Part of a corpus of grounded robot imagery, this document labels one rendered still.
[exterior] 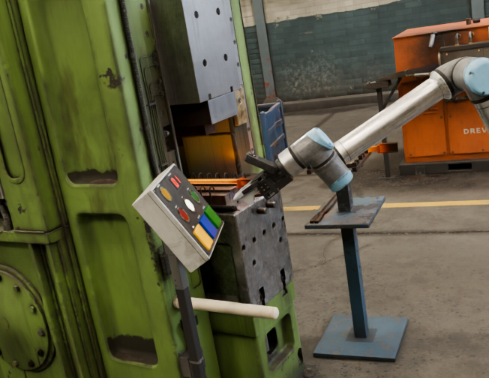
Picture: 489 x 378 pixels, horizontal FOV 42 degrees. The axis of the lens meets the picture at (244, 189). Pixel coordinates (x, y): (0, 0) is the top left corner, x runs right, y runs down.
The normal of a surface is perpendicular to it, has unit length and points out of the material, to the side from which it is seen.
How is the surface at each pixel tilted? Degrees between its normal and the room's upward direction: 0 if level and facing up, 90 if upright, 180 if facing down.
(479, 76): 83
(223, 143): 90
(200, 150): 90
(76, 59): 89
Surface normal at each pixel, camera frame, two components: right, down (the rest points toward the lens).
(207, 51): 0.85, 0.00
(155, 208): -0.11, 0.28
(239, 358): -0.51, 0.30
